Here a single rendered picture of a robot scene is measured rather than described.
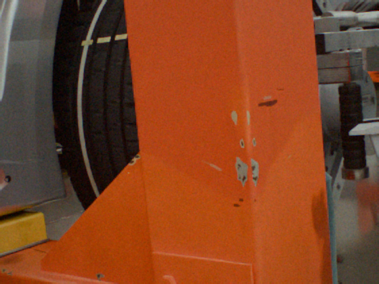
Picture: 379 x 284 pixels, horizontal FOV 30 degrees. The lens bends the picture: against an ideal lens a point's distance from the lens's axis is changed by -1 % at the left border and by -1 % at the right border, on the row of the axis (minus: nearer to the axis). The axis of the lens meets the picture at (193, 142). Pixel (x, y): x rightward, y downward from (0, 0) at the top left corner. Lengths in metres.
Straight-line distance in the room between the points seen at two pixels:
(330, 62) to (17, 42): 0.50
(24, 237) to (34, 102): 0.22
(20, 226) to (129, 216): 0.33
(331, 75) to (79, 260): 0.47
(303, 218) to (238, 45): 0.22
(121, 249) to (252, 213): 0.23
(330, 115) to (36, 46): 0.52
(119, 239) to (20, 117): 0.34
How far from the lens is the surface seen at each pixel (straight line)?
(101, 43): 1.29
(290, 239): 0.82
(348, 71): 1.12
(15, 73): 1.19
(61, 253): 1.02
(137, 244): 0.91
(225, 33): 0.75
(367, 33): 1.26
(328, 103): 1.29
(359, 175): 1.15
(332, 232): 1.27
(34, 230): 1.22
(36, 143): 1.21
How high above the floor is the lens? 0.97
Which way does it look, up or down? 7 degrees down
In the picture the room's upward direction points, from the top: 6 degrees counter-clockwise
